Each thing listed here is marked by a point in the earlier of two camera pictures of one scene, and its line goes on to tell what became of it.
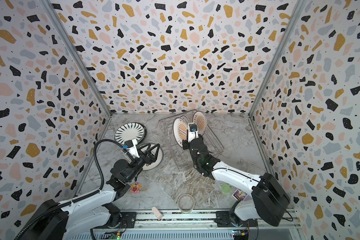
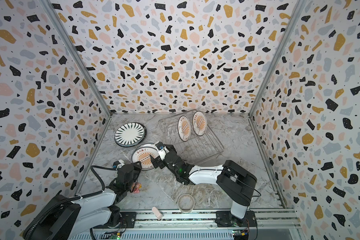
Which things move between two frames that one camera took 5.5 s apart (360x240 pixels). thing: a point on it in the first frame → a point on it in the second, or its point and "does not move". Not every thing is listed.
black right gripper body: x=193 y=144 → x=162 y=157
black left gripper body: x=140 y=161 → x=135 y=173
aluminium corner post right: x=277 y=58 does not move
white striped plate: x=130 y=131 does not move
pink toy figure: x=135 y=187 does not move
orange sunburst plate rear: x=200 y=118 does not move
